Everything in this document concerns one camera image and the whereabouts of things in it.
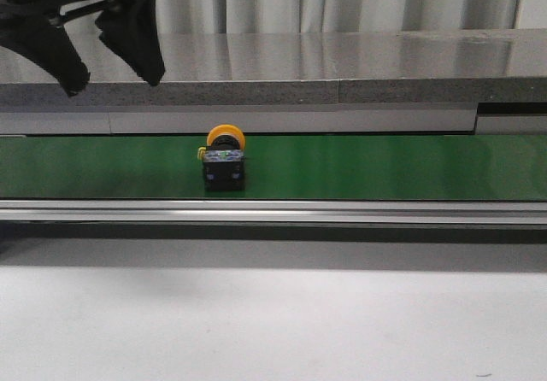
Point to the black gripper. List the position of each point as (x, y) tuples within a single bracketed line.
[(128, 29)]

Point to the yellow push button switch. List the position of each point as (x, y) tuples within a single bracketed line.
[(223, 159)]

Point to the white pleated curtain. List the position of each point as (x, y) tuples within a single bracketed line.
[(283, 16)]

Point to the grey stone countertop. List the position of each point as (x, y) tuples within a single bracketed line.
[(467, 66)]

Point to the green conveyor belt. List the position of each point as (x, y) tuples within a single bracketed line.
[(353, 167)]

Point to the aluminium conveyor frame rail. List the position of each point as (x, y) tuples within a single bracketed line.
[(526, 216)]

